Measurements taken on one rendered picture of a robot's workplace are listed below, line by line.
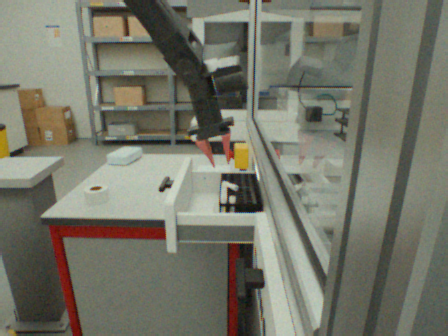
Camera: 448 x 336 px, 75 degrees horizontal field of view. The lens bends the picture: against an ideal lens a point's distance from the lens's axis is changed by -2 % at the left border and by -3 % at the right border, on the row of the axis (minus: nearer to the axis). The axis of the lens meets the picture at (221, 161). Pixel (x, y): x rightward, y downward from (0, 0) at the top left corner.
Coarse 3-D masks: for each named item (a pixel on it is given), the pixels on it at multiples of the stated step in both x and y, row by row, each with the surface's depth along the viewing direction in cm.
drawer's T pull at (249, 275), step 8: (240, 264) 40; (240, 272) 38; (248, 272) 39; (256, 272) 39; (240, 280) 37; (248, 280) 37; (256, 280) 37; (240, 288) 36; (248, 288) 37; (256, 288) 37; (240, 296) 35
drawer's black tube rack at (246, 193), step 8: (232, 176) 75; (240, 176) 75; (248, 176) 75; (240, 184) 70; (248, 184) 70; (256, 184) 70; (232, 192) 66; (240, 192) 65; (248, 192) 66; (256, 192) 67; (240, 200) 63; (248, 200) 63; (256, 200) 62; (240, 208) 65; (248, 208) 65; (256, 208) 65
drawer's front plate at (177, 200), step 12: (180, 168) 72; (192, 168) 82; (180, 180) 65; (180, 192) 62; (168, 204) 54; (180, 204) 62; (168, 216) 55; (168, 228) 56; (168, 240) 57; (168, 252) 58
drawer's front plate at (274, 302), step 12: (264, 216) 49; (264, 228) 46; (264, 240) 43; (264, 252) 40; (264, 264) 38; (276, 264) 37; (264, 276) 37; (276, 276) 35; (264, 288) 37; (276, 288) 33; (264, 300) 37; (276, 300) 32; (264, 312) 37; (276, 312) 30; (288, 312) 30; (264, 324) 37; (276, 324) 29; (288, 324) 29
